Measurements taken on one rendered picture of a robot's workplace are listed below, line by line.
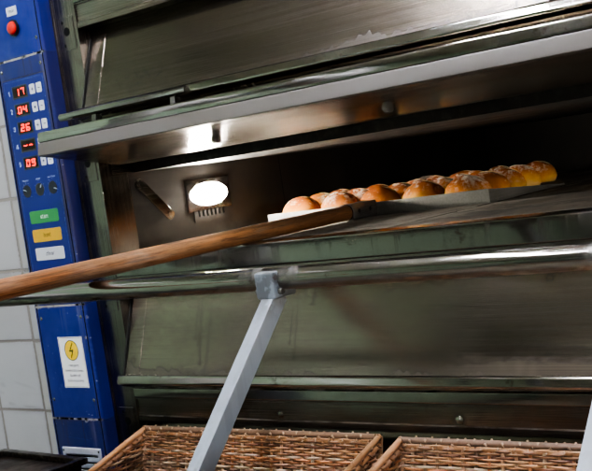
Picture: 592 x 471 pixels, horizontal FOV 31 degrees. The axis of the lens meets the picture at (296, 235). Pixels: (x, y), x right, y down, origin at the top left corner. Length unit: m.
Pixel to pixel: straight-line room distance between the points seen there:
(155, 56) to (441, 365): 0.78
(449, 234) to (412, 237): 0.07
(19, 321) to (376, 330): 0.92
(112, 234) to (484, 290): 0.81
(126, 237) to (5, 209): 0.33
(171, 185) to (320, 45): 0.64
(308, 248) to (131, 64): 0.52
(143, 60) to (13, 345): 0.74
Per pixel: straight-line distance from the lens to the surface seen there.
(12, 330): 2.44
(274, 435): 1.92
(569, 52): 1.41
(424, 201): 2.19
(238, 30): 1.90
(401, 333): 1.75
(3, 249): 2.42
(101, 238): 2.18
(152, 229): 2.23
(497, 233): 1.63
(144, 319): 2.14
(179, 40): 2.00
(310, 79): 1.62
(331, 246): 1.80
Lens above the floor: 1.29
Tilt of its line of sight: 3 degrees down
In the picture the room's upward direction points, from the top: 8 degrees counter-clockwise
